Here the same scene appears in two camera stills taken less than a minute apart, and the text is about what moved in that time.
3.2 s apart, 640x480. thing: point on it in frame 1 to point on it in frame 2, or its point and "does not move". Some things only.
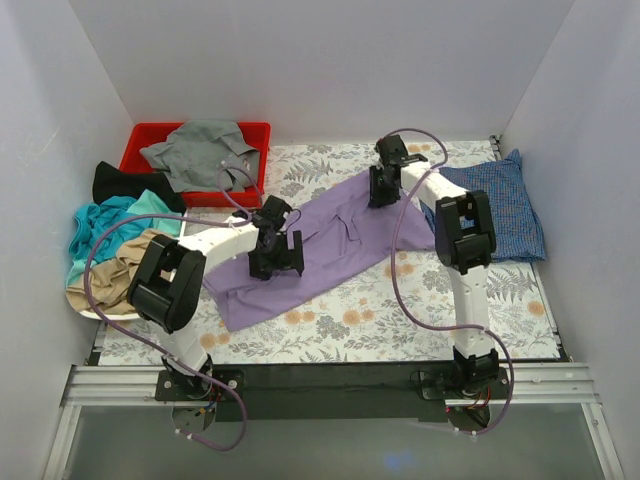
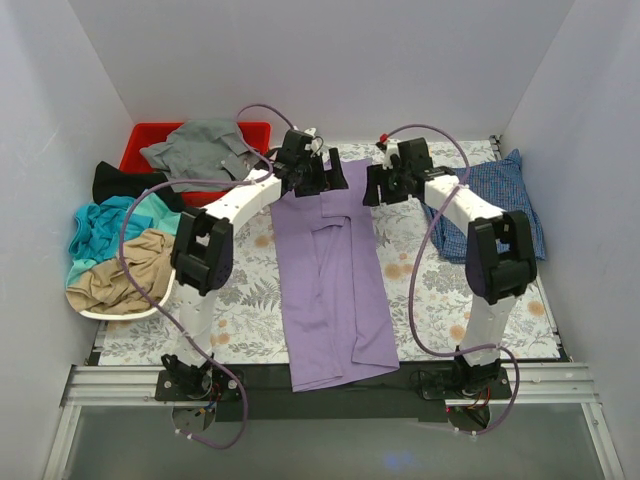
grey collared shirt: [206, 156] does not move
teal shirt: [92, 219] does not move
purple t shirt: [344, 235] to [335, 325]
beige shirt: [110, 285] does not move
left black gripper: [276, 255] to [322, 176]
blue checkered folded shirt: [517, 232] does not move
